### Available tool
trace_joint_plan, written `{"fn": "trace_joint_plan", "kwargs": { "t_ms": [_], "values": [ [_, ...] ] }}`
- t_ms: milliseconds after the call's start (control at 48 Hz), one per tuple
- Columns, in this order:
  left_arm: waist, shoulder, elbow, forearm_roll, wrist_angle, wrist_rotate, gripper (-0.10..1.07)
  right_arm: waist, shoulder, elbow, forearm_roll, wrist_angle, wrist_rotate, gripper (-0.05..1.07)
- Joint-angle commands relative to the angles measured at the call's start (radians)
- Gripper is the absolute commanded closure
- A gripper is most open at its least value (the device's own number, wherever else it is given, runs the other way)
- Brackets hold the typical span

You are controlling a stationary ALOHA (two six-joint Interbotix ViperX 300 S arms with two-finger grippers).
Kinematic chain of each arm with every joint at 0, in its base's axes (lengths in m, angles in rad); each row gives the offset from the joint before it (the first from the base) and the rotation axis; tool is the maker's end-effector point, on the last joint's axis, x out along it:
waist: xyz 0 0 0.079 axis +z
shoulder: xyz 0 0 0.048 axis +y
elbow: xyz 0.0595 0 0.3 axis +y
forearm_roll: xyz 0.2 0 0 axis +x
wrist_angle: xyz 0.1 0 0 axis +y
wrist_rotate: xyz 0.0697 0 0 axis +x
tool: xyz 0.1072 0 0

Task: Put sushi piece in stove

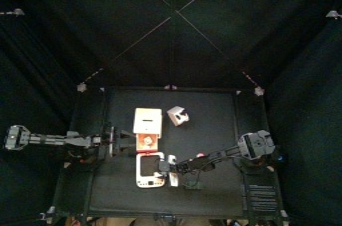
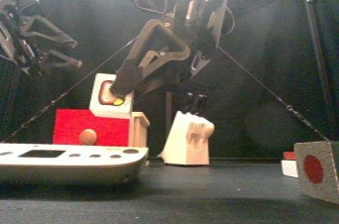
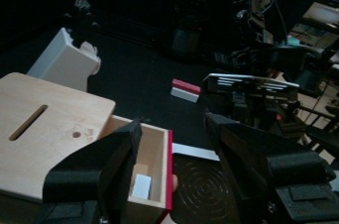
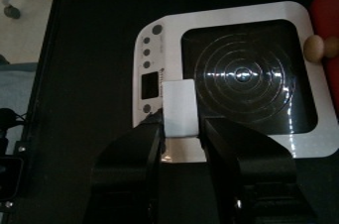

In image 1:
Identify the black ribbed plate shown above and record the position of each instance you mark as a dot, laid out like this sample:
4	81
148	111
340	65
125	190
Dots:
262	197

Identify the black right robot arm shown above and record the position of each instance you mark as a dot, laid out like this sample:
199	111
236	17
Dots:
248	145

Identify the white toy stove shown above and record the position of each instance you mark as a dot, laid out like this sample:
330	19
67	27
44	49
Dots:
148	170

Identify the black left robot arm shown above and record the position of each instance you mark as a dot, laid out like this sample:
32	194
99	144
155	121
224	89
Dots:
48	140

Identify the silver frame corner bracket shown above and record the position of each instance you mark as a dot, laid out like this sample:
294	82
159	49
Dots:
17	12
259	91
81	87
332	14

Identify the white and red toy box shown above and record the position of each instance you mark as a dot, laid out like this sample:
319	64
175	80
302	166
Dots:
147	126

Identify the small white toy cube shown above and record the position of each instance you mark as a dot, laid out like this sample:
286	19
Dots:
177	115

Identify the red and white sushi piece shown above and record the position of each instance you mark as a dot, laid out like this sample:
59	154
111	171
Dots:
200	154

